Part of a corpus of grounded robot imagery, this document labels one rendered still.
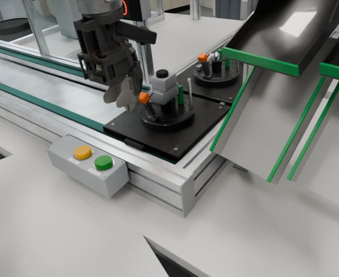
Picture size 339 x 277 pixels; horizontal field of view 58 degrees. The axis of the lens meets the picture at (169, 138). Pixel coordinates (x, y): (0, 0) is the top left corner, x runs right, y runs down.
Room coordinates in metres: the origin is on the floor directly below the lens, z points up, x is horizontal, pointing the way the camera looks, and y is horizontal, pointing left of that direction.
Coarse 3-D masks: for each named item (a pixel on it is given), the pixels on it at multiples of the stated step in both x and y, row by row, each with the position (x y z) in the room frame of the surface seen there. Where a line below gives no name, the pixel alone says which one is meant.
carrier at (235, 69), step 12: (216, 60) 0.85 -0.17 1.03; (228, 60) 0.88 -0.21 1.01; (192, 72) 0.92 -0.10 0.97; (216, 72) 0.85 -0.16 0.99; (228, 72) 0.84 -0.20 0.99; (240, 72) 0.88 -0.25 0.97; (180, 84) 0.84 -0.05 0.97; (192, 84) 0.83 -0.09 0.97; (204, 84) 0.81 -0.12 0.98; (216, 84) 0.79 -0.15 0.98; (228, 84) 0.80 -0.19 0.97; (240, 84) 0.80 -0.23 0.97; (204, 96) 0.75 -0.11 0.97; (216, 96) 0.74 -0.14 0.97; (228, 96) 0.73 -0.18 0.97
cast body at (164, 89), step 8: (160, 72) 0.66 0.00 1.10; (168, 72) 0.68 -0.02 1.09; (152, 80) 0.66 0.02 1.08; (160, 80) 0.65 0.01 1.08; (168, 80) 0.65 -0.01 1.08; (176, 80) 0.67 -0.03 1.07; (152, 88) 0.66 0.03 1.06; (160, 88) 0.65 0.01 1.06; (168, 88) 0.65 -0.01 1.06; (176, 88) 0.67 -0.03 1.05; (152, 96) 0.65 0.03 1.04; (160, 96) 0.63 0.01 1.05; (168, 96) 0.64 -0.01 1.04
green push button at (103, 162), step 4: (100, 156) 0.53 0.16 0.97; (104, 156) 0.53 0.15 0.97; (108, 156) 0.53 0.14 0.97; (96, 160) 0.52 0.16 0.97; (100, 160) 0.51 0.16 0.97; (104, 160) 0.51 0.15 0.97; (108, 160) 0.51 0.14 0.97; (112, 160) 0.52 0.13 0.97; (96, 164) 0.50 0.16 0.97; (100, 164) 0.50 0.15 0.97; (104, 164) 0.50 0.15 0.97; (108, 164) 0.50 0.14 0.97; (96, 168) 0.50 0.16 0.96; (100, 168) 0.50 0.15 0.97; (104, 168) 0.50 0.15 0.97
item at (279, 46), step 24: (264, 0) 0.55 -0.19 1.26; (288, 0) 0.55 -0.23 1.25; (312, 0) 0.52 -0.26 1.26; (336, 0) 0.50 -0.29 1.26; (264, 24) 0.52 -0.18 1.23; (288, 24) 0.49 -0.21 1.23; (312, 24) 0.47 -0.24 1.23; (336, 24) 0.45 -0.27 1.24; (240, 48) 0.49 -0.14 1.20; (264, 48) 0.47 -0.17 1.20; (288, 48) 0.44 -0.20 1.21; (312, 48) 0.40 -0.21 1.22; (288, 72) 0.39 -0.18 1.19
